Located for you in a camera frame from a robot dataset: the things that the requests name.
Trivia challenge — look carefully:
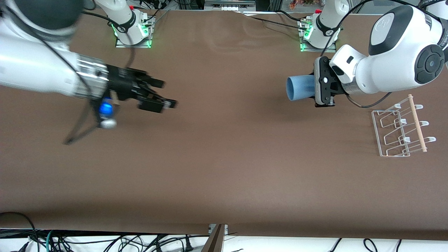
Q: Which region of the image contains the blue plastic cup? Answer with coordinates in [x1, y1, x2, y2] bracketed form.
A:
[286, 74, 316, 102]

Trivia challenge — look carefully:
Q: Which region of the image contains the black cable with plug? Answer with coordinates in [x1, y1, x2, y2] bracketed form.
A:
[154, 234, 210, 252]

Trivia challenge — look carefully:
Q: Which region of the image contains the small silver metal bracket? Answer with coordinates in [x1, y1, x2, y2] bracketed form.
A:
[209, 224, 229, 236]

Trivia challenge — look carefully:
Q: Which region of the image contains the brown table cover sheet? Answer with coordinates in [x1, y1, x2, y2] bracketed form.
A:
[0, 6, 448, 242]

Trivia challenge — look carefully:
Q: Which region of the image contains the teal floor cable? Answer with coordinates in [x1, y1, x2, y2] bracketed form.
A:
[45, 230, 57, 252]

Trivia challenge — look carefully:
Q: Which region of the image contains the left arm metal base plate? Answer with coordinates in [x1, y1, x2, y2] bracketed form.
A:
[299, 17, 337, 53]

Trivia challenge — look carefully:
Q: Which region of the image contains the orange red clutter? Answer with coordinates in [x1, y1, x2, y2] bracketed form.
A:
[290, 0, 322, 9]

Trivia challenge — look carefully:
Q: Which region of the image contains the black arched floor cable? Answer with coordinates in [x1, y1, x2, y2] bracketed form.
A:
[0, 211, 39, 252]

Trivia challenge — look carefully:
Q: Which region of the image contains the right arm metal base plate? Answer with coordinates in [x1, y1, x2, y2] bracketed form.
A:
[115, 14, 154, 48]

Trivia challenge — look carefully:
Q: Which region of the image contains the black cable on table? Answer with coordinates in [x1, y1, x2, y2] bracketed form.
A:
[245, 10, 312, 30]

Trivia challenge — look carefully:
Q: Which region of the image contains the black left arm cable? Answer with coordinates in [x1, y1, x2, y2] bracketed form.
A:
[319, 0, 392, 108]

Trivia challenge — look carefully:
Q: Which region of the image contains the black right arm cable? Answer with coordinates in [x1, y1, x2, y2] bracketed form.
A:
[0, 7, 136, 146]

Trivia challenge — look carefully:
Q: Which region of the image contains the white power strip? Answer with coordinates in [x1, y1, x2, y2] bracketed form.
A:
[205, 0, 256, 11]

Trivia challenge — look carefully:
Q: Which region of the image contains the white wire cup rack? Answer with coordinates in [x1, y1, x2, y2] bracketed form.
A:
[371, 94, 437, 157]

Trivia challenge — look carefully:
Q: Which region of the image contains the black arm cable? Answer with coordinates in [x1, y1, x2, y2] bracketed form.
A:
[0, 7, 136, 146]
[319, 0, 392, 108]

